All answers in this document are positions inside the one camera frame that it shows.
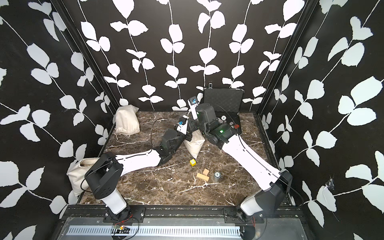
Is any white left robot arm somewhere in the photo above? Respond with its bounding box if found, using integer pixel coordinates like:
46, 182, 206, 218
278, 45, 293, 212
81, 116, 192, 224

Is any metal tape roll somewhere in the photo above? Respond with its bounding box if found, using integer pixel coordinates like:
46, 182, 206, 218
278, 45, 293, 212
213, 172, 222, 182

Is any long wooden block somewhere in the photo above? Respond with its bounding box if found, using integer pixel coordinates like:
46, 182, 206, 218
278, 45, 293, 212
197, 173, 210, 182

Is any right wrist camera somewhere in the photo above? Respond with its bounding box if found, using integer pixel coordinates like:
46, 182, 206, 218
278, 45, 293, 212
188, 96, 199, 106

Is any yellow cube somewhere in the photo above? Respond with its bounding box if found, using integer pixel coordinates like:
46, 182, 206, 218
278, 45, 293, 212
190, 159, 197, 166

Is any black poker chip case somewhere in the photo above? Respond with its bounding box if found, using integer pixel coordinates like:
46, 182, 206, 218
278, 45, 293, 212
202, 83, 245, 134

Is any small wooden block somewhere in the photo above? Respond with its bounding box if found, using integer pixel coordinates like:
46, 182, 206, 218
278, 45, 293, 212
203, 169, 210, 176

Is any black mounting rail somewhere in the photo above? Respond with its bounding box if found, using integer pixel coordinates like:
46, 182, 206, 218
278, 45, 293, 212
59, 205, 307, 225

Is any white perforated strip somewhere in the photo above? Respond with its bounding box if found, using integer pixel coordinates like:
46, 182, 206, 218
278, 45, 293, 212
65, 226, 241, 238

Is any cream cloth bag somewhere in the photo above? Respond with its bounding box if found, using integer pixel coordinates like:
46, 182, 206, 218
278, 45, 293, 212
67, 158, 99, 197
114, 105, 140, 136
184, 130, 205, 159

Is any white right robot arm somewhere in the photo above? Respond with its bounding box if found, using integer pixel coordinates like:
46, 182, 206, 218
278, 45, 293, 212
190, 99, 293, 223

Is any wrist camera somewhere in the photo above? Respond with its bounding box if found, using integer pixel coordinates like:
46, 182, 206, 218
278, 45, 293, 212
178, 117, 188, 127
188, 96, 199, 106

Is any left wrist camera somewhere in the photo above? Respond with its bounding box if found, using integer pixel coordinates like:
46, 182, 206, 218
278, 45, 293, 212
178, 117, 188, 127

